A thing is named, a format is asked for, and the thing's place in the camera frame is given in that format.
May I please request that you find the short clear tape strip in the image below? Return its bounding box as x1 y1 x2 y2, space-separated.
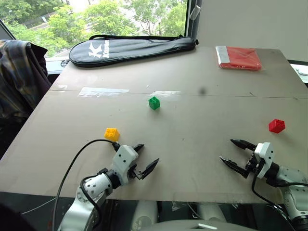
151 90 181 97

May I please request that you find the white window handle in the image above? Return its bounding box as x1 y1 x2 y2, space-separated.
190 0 201 20

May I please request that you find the green toy brick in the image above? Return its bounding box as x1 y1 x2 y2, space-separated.
148 96 161 111

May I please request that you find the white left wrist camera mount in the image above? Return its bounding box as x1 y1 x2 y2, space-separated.
112 145 139 186

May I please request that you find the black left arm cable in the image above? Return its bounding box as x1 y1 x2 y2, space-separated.
53 139 121 231

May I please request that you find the red toy brick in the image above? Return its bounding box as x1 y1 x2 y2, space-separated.
268 118 286 133

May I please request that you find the white robot leg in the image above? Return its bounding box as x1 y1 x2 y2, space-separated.
133 200 159 231
196 204 227 221

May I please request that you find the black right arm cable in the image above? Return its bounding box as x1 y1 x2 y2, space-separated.
251 172 308 231

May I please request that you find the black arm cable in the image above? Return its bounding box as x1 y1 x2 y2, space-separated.
53 139 121 231
251 172 308 231

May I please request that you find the yellow toy brick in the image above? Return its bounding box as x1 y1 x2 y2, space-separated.
103 127 121 142

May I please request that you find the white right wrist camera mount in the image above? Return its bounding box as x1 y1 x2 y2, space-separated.
254 142 274 179

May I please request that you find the long clear tape strip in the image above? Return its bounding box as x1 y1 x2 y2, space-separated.
78 87 130 98

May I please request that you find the dark plaid jacket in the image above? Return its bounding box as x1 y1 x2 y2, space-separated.
0 39 52 120

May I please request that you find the black racket bag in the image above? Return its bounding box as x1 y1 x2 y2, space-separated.
68 34 199 68

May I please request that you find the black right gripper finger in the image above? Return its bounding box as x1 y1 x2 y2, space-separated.
230 138 257 152
219 156 250 180

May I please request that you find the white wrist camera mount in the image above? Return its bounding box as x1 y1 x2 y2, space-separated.
112 145 139 186
254 142 274 179

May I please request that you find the red packet in clear plastic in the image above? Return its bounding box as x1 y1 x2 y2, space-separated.
215 46 262 71

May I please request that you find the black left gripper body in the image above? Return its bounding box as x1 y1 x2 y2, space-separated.
127 164 142 180

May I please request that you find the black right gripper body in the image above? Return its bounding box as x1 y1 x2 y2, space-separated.
244 150 262 173

